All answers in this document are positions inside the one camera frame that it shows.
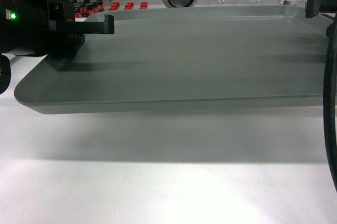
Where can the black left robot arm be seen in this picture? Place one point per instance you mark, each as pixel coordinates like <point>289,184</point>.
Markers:
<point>4,73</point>

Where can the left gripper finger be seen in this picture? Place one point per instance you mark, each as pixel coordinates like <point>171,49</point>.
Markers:
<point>105,27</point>
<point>65,45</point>

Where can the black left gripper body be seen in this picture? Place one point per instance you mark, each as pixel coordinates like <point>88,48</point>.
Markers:
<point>24,25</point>

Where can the red capped sauce bottles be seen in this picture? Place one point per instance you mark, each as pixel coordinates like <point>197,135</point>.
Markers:
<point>115,6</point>

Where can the grey rectangular serving tray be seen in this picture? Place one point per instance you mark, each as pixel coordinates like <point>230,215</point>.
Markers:
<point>187,58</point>

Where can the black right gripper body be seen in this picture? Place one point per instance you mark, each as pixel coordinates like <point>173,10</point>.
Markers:
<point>331,29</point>

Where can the dark soy sauce bottles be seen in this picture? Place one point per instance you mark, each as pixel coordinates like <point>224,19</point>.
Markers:
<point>86,8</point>

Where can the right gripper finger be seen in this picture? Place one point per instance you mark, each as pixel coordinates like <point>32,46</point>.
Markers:
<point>315,7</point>

